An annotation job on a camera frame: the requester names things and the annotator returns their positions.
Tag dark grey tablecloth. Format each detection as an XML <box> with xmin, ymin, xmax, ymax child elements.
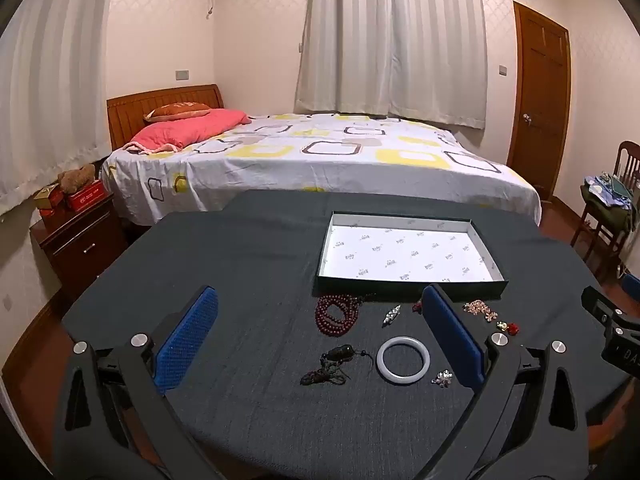
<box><xmin>61</xmin><ymin>190</ymin><xmax>640</xmax><ymax>480</ymax></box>

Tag wooden chair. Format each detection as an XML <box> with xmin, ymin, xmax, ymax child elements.
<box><xmin>570</xmin><ymin>141</ymin><xmax>640</xmax><ymax>281</ymax></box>

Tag dark pendant with cord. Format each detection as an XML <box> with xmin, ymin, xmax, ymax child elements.
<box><xmin>300</xmin><ymin>344</ymin><xmax>376</xmax><ymax>387</ymax></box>

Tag brown teddy bear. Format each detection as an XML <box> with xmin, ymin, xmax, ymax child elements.
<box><xmin>57</xmin><ymin>163</ymin><xmax>96</xmax><ymax>193</ymax></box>

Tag wooden nightstand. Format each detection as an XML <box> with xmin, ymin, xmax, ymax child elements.
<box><xmin>30</xmin><ymin>192</ymin><xmax>128</xmax><ymax>306</ymax></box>

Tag wooden door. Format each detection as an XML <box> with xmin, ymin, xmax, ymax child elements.
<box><xmin>506</xmin><ymin>1</ymin><xmax>572</xmax><ymax>201</ymax></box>

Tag white window curtain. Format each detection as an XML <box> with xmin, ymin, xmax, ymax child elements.
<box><xmin>294</xmin><ymin>0</ymin><xmax>488</xmax><ymax>131</ymax></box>

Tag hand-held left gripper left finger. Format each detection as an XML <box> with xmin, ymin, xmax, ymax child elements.
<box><xmin>52</xmin><ymin>285</ymin><xmax>226</xmax><ymax>480</ymax></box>

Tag wooden headboard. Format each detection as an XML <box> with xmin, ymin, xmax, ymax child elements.
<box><xmin>106</xmin><ymin>84</ymin><xmax>224</xmax><ymax>151</ymax></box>

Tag red gift box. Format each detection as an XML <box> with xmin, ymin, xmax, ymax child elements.
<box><xmin>65</xmin><ymin>180</ymin><xmax>106</xmax><ymax>211</ymax></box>

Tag dark red bead bracelet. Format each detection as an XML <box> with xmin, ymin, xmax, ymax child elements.
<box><xmin>315</xmin><ymin>293</ymin><xmax>376</xmax><ymax>333</ymax></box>

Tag orange embroidered pillow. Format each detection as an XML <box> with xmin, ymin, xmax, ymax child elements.
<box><xmin>144</xmin><ymin>102</ymin><xmax>211</xmax><ymax>123</ymax></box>

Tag pink pillow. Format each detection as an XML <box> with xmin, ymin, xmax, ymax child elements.
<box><xmin>122</xmin><ymin>108</ymin><xmax>249</xmax><ymax>153</ymax></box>

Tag small red and gold box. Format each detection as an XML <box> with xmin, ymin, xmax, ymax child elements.
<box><xmin>34</xmin><ymin>185</ymin><xmax>65</xmax><ymax>209</ymax></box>

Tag green box with white lining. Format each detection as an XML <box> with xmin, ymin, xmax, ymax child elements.
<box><xmin>313</xmin><ymin>211</ymin><xmax>509</xmax><ymax>301</ymax></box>

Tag pile of clothes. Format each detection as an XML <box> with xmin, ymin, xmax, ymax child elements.
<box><xmin>580</xmin><ymin>172</ymin><xmax>638</xmax><ymax>233</ymax></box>

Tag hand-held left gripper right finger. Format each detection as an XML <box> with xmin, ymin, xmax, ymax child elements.
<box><xmin>417</xmin><ymin>283</ymin><xmax>593</xmax><ymax>480</ymax></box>

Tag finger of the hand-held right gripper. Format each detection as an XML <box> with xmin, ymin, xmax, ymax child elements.
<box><xmin>581</xmin><ymin>285</ymin><xmax>640</xmax><ymax>333</ymax></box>

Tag white side curtain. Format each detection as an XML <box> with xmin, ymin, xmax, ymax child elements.
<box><xmin>0</xmin><ymin>0</ymin><xmax>118</xmax><ymax>216</ymax></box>

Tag white jade bangle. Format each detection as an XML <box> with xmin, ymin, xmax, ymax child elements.
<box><xmin>376</xmin><ymin>336</ymin><xmax>431</xmax><ymax>385</ymax></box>

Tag bed with patterned sheet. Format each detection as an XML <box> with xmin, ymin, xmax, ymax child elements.
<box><xmin>100</xmin><ymin>112</ymin><xmax>542</xmax><ymax>226</ymax></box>

